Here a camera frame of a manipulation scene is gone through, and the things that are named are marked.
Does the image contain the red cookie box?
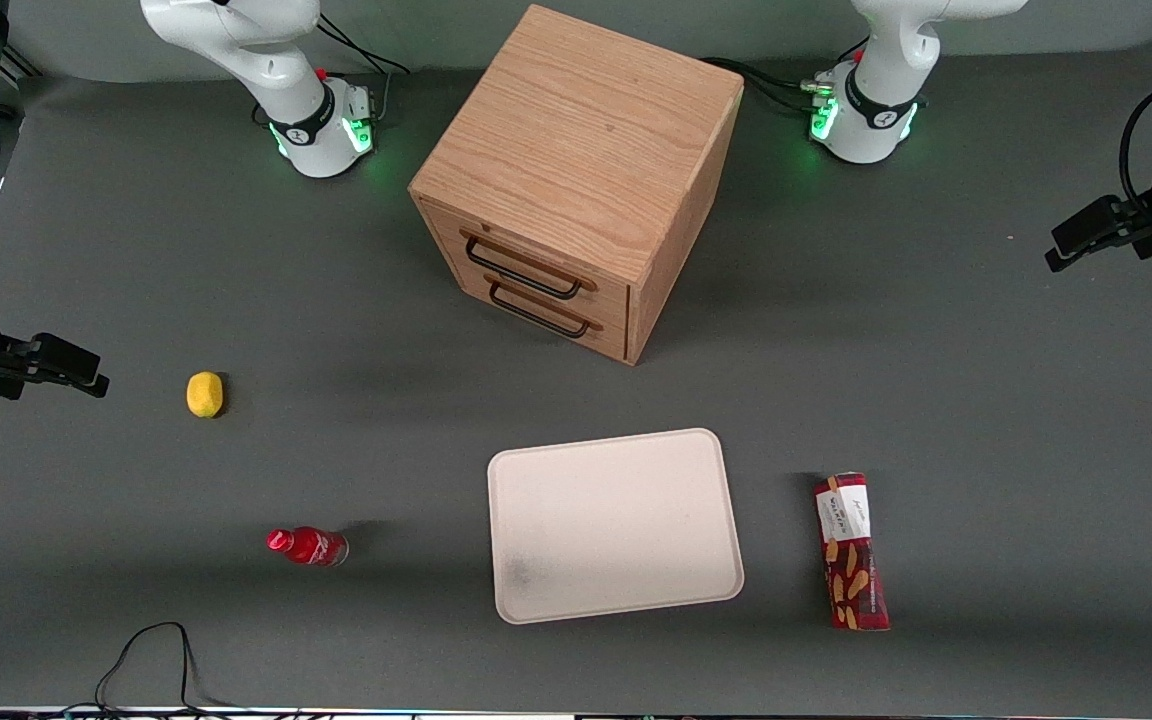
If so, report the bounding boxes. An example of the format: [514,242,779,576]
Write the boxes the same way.
[814,472,891,633]

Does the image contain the white rectangular tray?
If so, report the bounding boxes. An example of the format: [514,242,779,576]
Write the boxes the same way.
[487,428,745,626]

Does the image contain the yellow lemon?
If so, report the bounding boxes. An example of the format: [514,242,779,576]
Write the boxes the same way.
[186,371,225,419]

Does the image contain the red soda bottle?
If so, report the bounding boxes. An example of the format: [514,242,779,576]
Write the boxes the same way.
[266,526,350,569]

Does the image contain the wooden drawer cabinet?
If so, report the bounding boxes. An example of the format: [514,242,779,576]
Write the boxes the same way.
[408,4,745,367]

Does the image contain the thin black looped cable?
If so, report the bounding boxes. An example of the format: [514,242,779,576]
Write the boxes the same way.
[94,621,237,713]

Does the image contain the black left arm base cable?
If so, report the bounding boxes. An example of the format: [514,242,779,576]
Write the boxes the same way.
[701,36,872,113]

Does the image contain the black arm base cable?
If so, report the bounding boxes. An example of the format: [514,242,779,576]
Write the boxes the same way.
[701,36,872,113]
[314,12,413,129]

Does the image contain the black right arm base cable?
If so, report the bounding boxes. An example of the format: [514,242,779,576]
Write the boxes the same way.
[314,12,413,129]

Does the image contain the short black drawer handle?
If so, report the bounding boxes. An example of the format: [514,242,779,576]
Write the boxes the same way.
[460,231,598,300]

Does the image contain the long black drawer handle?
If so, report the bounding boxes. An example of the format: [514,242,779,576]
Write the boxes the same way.
[485,274,604,339]

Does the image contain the wooden drawer with short handle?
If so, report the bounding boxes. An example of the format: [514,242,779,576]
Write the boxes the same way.
[419,198,633,313]

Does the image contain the wooden drawer with long handle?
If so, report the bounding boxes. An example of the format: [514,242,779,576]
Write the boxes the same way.
[436,262,631,363]

